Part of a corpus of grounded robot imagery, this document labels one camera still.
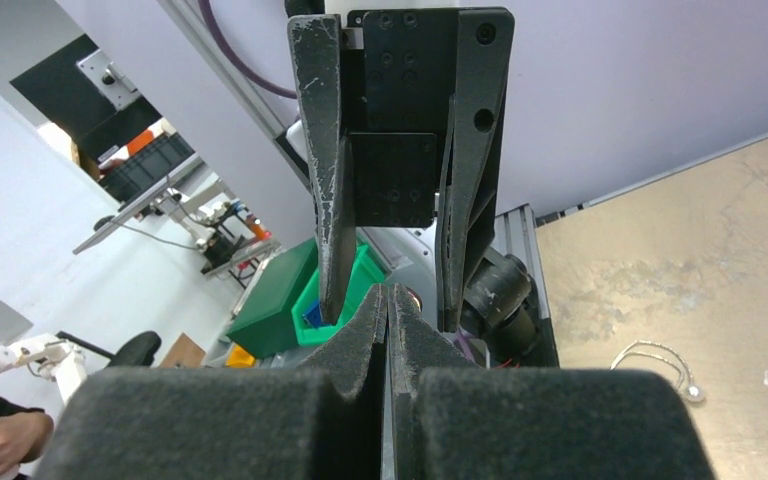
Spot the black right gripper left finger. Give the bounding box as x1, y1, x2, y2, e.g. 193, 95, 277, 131
35, 284, 388, 479

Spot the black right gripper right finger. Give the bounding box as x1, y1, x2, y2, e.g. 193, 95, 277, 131
388, 285, 714, 479

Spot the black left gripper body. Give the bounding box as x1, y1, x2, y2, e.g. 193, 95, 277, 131
342, 8, 457, 227

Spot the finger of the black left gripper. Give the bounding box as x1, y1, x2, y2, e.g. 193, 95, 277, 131
288, 14, 356, 324
435, 7, 515, 333

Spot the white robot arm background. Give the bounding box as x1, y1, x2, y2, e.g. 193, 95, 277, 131
0, 285, 387, 479

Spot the green plastic bin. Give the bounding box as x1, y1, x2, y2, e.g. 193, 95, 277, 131
226, 238, 386, 359

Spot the grey desk with equipment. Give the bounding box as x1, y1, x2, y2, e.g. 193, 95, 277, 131
72, 154, 279, 281

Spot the silver pearl bangle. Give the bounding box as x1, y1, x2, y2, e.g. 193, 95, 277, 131
609, 339, 707, 406

